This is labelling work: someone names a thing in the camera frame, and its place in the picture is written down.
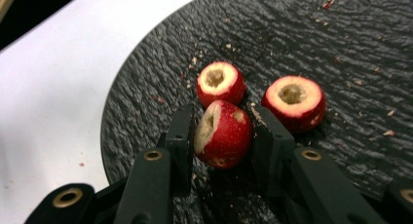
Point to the red cored hawthorn fruit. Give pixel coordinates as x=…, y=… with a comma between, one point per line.
x=220, y=84
x=227, y=136
x=293, y=100

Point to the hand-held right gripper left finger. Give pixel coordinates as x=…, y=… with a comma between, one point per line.
x=152, y=185

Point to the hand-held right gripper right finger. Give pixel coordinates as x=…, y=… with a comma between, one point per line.
x=311, y=185

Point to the black textured round plate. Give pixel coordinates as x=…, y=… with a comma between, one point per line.
x=341, y=42

